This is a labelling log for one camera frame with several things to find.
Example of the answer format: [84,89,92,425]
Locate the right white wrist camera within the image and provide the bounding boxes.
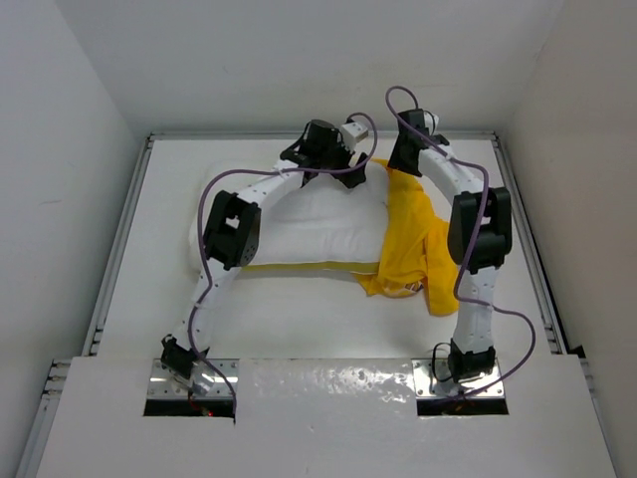
[423,110,440,135]

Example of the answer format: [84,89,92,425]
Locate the white pillow yellow edge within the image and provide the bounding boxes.
[186,157,399,274]

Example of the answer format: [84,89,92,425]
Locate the metal base plate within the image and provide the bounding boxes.
[412,358,505,400]
[146,358,239,400]

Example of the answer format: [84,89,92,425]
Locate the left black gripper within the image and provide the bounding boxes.
[317,128,365,186]

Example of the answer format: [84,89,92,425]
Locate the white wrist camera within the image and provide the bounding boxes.
[423,110,440,135]
[338,120,369,150]

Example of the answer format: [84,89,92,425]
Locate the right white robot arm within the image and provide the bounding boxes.
[389,108,513,383]

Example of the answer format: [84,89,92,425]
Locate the yellow pillowcase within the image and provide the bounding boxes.
[354,158,459,317]

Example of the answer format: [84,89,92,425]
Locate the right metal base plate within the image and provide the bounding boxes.
[412,358,505,400]

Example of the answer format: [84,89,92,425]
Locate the aluminium table frame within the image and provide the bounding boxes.
[18,134,590,477]

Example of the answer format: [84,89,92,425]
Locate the white front cover board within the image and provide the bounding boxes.
[38,356,614,477]

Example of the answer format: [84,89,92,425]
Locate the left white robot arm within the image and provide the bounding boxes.
[160,118,376,383]

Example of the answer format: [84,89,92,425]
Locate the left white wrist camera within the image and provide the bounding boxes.
[338,120,369,150]

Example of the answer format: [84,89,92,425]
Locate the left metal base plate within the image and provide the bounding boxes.
[146,358,239,400]

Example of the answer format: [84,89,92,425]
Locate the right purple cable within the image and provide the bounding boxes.
[384,86,536,399]

